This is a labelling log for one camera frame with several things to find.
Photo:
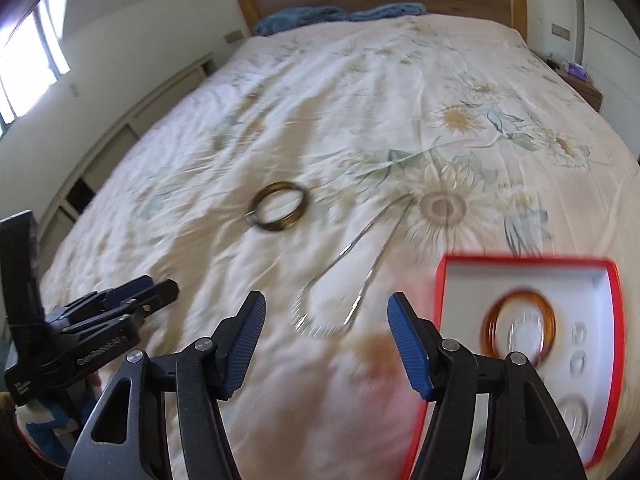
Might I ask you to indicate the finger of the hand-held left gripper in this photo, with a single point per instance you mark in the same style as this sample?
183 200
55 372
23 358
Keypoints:
135 286
160 294

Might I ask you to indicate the blue folded blanket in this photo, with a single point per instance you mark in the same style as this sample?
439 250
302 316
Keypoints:
390 11
295 20

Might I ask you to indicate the wall socket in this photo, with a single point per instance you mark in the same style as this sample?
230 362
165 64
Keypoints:
233 36
560 31

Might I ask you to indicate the wooden nightstand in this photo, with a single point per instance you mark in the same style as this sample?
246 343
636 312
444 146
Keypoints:
585 90

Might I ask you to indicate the floral bedspread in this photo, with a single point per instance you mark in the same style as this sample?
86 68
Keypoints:
350 110

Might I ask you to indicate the dark brown bangle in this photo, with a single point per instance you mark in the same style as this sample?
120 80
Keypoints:
275 225

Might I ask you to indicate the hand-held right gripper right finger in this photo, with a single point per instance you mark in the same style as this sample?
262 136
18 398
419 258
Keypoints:
407 350

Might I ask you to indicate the purple tissue box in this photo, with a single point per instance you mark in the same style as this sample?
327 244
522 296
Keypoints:
572 69

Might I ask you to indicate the blue and white cloth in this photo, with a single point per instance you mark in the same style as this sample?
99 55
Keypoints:
45 427

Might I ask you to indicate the white wardrobe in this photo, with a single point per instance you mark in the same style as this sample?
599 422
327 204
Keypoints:
610 35

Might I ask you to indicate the silver hoop earring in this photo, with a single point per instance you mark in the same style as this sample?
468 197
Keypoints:
562 412

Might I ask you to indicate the window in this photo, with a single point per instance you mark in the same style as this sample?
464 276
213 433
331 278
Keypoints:
30 60

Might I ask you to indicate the amber bangle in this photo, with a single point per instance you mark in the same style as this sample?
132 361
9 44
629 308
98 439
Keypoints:
492 330

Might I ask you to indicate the red jewelry box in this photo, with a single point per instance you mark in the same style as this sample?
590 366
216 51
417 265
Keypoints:
500 275

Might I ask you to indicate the low slatted white cabinet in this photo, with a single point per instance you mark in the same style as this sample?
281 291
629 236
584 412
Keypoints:
125 130

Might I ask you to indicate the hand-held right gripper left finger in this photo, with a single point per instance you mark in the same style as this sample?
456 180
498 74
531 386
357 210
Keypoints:
245 350

